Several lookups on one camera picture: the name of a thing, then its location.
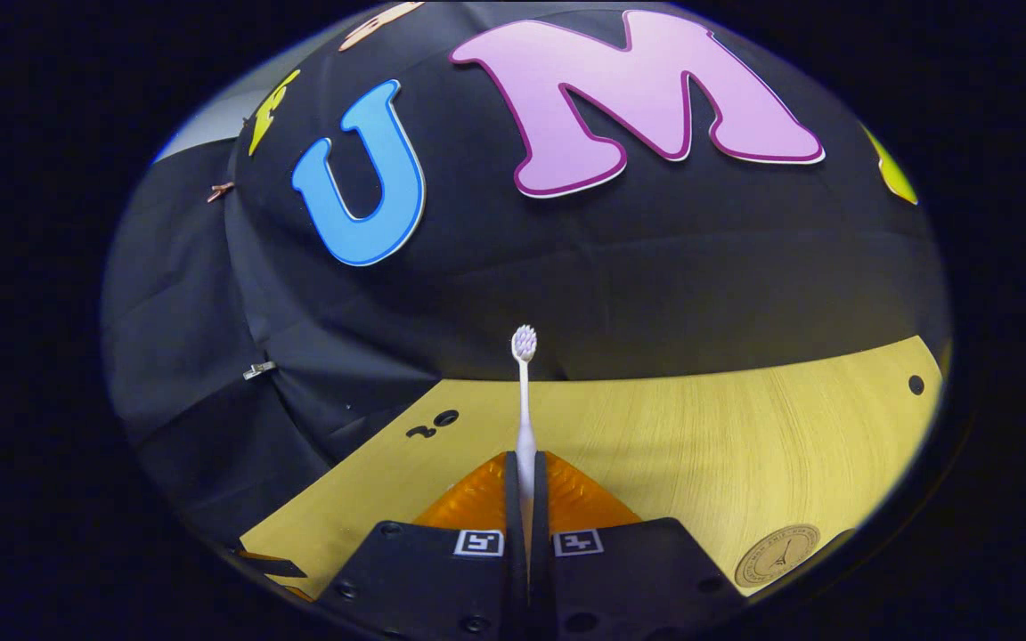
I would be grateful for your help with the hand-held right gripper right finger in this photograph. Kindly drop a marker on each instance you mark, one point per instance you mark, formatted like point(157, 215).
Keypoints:
point(541, 499)

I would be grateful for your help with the black backdrop cloth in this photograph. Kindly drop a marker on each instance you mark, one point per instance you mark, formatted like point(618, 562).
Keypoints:
point(655, 267)

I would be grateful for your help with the silver metal clip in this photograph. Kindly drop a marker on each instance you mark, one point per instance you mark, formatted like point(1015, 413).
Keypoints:
point(259, 370)

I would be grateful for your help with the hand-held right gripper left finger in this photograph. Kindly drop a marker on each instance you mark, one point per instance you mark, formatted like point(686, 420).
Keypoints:
point(513, 499)

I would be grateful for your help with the copper clip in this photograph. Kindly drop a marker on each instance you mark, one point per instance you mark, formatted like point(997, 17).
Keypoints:
point(220, 191)

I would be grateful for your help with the pale pink toothbrush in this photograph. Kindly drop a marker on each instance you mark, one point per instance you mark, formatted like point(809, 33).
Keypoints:
point(525, 418)

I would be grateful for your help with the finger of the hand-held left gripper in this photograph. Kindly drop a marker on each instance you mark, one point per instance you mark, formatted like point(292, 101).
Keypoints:
point(272, 565)

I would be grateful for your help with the round tan coaster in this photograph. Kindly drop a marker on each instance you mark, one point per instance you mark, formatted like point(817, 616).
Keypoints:
point(776, 556)

